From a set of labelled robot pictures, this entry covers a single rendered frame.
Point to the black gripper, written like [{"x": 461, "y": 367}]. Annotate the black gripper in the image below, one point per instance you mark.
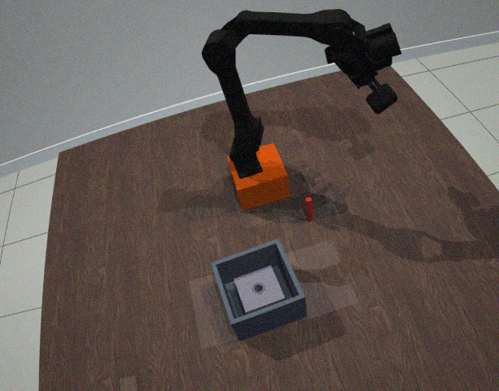
[{"x": 381, "y": 98}]

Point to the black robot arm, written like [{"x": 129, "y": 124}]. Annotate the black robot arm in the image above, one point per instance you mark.
[{"x": 330, "y": 27}]

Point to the dark red peg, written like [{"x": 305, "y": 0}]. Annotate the dark red peg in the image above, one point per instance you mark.
[{"x": 309, "y": 209}]

